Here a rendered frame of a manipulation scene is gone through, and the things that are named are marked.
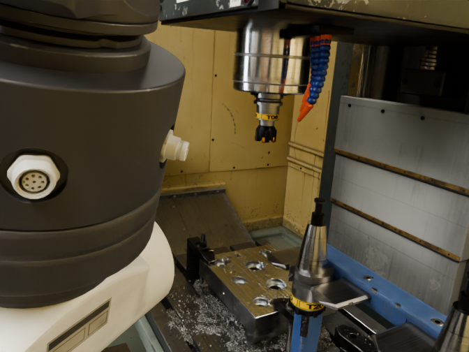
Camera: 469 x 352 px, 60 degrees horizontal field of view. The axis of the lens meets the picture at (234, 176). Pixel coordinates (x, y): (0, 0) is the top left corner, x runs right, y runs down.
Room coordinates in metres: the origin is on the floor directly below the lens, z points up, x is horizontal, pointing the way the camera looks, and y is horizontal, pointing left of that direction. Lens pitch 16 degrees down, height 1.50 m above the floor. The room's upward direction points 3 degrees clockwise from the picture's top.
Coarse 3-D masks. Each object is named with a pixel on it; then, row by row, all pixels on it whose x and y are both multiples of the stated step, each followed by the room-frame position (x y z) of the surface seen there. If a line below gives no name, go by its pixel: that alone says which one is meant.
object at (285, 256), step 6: (270, 252) 0.59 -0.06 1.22; (276, 252) 0.59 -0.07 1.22; (282, 252) 0.59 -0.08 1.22; (288, 252) 0.59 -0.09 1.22; (294, 252) 0.59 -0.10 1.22; (270, 258) 0.57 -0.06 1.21; (276, 258) 0.57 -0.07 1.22; (282, 258) 0.57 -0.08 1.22; (288, 258) 0.57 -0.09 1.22; (276, 264) 0.55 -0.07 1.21; (282, 264) 0.55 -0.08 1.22; (288, 264) 0.55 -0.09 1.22
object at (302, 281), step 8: (296, 272) 0.51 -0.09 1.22; (304, 272) 0.51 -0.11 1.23; (328, 272) 0.52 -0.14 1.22; (288, 280) 0.53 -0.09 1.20; (296, 280) 0.52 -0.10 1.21; (304, 280) 0.50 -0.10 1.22; (312, 280) 0.50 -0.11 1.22; (320, 280) 0.50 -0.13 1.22; (328, 280) 0.51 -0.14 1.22; (296, 288) 0.51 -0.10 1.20; (304, 288) 0.50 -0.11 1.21
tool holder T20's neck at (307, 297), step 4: (292, 284) 0.53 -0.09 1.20; (292, 288) 0.53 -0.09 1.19; (292, 292) 0.53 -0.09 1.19; (296, 292) 0.52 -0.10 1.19; (300, 292) 0.51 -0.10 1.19; (296, 296) 0.52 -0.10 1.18; (300, 296) 0.51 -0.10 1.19; (304, 296) 0.51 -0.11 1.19; (308, 296) 0.51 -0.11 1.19; (312, 296) 0.51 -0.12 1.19; (304, 300) 0.51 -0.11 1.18; (308, 300) 0.51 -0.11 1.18; (312, 300) 0.51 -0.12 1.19; (292, 304) 0.52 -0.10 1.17; (300, 308) 0.51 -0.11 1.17
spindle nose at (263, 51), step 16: (240, 32) 0.84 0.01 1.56; (256, 32) 0.81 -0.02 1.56; (272, 32) 0.80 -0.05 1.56; (240, 48) 0.84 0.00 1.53; (256, 48) 0.81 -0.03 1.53; (272, 48) 0.80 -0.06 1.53; (288, 48) 0.81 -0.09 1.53; (304, 48) 0.83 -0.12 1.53; (240, 64) 0.84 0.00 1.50; (256, 64) 0.81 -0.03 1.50; (272, 64) 0.80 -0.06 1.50; (288, 64) 0.81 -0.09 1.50; (304, 64) 0.83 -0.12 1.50; (240, 80) 0.83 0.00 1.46; (256, 80) 0.81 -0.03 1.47; (272, 80) 0.80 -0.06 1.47; (288, 80) 0.81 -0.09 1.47; (304, 80) 0.84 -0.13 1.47
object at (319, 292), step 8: (336, 280) 0.51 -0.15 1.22; (344, 280) 0.51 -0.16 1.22; (312, 288) 0.49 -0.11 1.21; (320, 288) 0.49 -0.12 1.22; (328, 288) 0.49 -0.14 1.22; (336, 288) 0.49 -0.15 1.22; (344, 288) 0.49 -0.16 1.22; (352, 288) 0.49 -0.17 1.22; (360, 288) 0.49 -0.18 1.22; (320, 296) 0.47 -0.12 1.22; (328, 296) 0.47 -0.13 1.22; (336, 296) 0.47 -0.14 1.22; (344, 296) 0.47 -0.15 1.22; (352, 296) 0.47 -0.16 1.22; (360, 296) 0.47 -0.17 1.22; (368, 296) 0.48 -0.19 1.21; (320, 304) 0.46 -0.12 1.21; (328, 304) 0.46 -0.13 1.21; (336, 304) 0.45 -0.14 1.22; (344, 304) 0.46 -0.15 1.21; (352, 304) 0.46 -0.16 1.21
